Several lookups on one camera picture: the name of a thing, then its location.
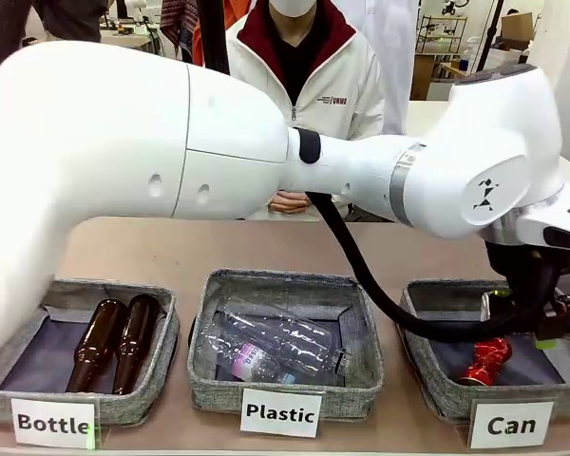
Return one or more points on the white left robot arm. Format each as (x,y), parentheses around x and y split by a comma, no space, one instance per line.
(123,142)

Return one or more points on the white sign reading Plastic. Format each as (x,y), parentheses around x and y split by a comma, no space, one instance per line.
(281,413)

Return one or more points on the brown glass beer bottle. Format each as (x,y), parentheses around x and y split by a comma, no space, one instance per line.
(97,344)
(135,342)

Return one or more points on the small clear bottle blue cap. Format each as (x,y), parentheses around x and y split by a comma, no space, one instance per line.
(261,363)

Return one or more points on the white sign reading Bottle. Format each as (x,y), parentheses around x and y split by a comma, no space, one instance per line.
(54,423)

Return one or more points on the person in white coat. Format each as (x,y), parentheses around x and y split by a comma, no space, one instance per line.
(389,57)

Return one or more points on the grey background work table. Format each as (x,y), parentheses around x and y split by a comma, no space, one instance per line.
(123,33)

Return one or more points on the white face mask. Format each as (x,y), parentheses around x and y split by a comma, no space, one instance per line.
(292,5)

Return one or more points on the large clear plastic bottle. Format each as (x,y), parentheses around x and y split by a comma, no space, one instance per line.
(285,332)

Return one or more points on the crushed red soda can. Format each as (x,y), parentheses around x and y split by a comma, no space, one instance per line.
(487,363)

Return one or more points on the grey fabric basket can label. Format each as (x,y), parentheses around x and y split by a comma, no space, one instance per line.
(437,380)

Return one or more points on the grey fabric basket plastic label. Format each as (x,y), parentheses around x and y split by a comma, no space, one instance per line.
(285,399)

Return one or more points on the large cardboard box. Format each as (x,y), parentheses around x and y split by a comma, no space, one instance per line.
(517,27)

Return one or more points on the person in black clothes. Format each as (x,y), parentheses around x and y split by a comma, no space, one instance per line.
(71,19)

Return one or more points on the orange garment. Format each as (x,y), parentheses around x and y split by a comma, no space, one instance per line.
(198,33)

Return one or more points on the white sign reading Can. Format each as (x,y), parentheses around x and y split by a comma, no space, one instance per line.
(512,425)

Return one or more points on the person's left hand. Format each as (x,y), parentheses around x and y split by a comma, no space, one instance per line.
(299,202)

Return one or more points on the patterned hanging cloth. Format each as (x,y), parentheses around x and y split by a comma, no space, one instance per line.
(176,21)

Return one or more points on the grey fabric basket bottle label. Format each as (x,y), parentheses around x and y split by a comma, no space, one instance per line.
(19,394)

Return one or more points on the person's right hand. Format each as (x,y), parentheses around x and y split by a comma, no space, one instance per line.
(279,202)

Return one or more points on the wooden workbench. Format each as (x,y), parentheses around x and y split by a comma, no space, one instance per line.
(449,71)

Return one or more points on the person in white maroon jacket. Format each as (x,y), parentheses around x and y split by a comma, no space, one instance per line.
(351,71)

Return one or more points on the black stand pole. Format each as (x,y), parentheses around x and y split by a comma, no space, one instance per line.
(487,33)

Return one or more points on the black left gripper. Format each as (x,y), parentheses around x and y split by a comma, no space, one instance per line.
(522,266)

